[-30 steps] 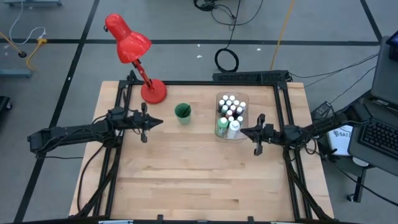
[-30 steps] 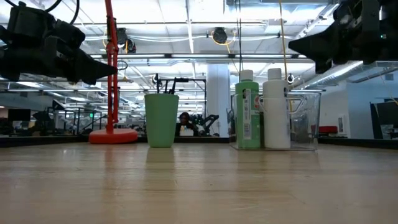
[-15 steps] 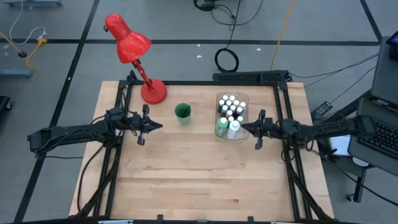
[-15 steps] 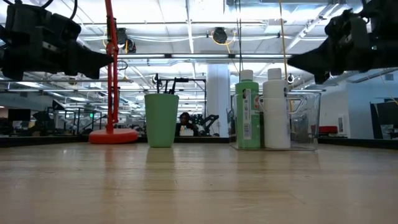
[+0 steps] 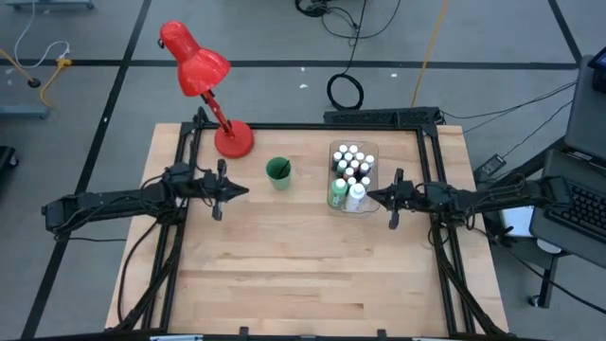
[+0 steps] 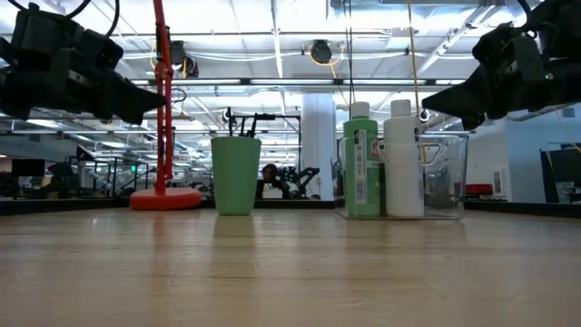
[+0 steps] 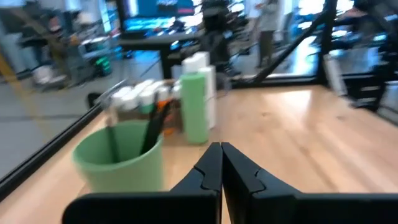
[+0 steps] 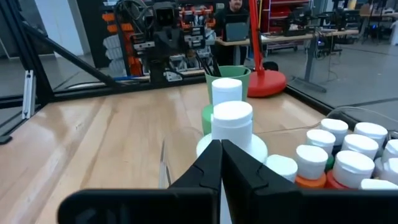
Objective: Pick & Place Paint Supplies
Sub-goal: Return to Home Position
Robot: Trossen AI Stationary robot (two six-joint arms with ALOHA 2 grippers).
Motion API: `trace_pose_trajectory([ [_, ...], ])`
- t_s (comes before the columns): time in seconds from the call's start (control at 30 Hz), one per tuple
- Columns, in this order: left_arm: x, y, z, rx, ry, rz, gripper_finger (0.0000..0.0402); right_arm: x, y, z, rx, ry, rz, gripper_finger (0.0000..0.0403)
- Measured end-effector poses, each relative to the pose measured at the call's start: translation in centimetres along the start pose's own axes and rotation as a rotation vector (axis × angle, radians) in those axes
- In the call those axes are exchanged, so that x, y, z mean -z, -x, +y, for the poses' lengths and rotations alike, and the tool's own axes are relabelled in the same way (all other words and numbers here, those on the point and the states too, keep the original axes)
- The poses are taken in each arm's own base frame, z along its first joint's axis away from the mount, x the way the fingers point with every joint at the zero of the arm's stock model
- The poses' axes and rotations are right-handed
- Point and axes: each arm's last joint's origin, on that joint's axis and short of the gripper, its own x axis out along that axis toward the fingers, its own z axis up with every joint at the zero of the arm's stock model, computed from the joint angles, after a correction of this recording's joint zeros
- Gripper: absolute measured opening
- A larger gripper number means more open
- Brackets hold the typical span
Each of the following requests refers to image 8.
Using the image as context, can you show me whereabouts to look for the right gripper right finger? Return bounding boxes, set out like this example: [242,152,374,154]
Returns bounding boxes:
[221,139,398,224]

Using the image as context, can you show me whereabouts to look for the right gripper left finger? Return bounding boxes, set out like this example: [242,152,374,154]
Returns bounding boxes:
[57,139,223,224]

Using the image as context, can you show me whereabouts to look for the brown small paint bottle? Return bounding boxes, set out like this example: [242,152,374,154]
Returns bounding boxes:
[266,154,299,184]

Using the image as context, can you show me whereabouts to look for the orange small paint bottle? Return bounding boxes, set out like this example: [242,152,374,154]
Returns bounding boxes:
[294,144,329,190]

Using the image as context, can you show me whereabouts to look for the large green paint bottle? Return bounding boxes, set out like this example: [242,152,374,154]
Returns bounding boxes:
[201,77,246,136]

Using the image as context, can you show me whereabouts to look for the red small paint bottle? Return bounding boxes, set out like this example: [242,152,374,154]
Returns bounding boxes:
[325,150,376,190]

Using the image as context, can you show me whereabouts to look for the large white paint bottle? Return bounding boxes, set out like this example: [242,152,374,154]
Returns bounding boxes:
[195,100,269,164]

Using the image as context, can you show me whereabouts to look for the black small paint bottle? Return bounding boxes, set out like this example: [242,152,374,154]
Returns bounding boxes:
[320,118,349,156]

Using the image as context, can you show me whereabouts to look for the lavender small paint bottle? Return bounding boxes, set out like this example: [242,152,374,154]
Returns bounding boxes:
[341,133,379,160]

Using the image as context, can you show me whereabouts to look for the parts bin storage rack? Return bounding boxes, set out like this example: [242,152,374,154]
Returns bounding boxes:
[101,0,218,78]

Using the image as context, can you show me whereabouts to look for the person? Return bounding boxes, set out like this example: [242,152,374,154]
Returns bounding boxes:
[213,0,250,67]

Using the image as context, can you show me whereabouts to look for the green plastic cup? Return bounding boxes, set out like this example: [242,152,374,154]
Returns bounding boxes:
[204,65,252,105]

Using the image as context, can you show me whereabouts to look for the clear plastic bin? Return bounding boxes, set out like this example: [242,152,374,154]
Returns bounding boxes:
[158,105,398,190]

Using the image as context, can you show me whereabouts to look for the red desk lamp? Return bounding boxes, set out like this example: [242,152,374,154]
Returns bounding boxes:
[247,0,287,98]

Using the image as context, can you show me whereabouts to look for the large red storage bin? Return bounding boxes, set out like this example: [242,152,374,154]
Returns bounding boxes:
[269,4,292,18]

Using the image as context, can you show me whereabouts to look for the wooden workbench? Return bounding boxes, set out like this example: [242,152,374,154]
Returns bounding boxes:
[216,29,360,94]

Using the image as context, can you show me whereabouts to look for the silver aluminium bar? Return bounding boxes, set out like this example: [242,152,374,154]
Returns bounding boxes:
[21,70,37,120]

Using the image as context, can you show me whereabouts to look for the white trash bin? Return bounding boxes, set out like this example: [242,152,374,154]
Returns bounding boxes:
[390,20,398,46]

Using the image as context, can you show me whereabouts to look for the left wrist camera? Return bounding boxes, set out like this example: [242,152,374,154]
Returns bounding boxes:
[154,2,180,30]

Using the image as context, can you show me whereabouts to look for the black wall panel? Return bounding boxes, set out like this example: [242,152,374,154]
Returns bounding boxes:
[76,0,108,69]

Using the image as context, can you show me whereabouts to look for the wire shelving rack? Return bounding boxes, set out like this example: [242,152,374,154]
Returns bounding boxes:
[261,0,312,34]

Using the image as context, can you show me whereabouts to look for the black aluminium rig frame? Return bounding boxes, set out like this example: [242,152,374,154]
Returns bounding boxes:
[0,0,398,144]

